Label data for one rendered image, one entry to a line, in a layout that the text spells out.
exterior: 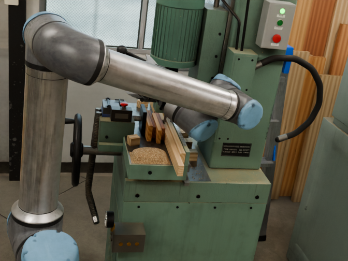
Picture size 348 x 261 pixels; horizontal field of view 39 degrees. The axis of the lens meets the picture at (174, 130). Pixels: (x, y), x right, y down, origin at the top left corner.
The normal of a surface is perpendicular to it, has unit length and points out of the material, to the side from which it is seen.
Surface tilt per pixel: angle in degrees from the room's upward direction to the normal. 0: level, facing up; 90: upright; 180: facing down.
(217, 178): 0
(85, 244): 0
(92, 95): 90
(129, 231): 0
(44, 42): 67
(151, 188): 90
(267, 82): 90
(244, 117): 92
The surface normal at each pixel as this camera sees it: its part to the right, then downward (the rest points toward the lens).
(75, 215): 0.13, -0.91
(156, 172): 0.18, 0.41
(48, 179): 0.55, 0.41
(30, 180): -0.29, 0.33
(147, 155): 0.20, -0.40
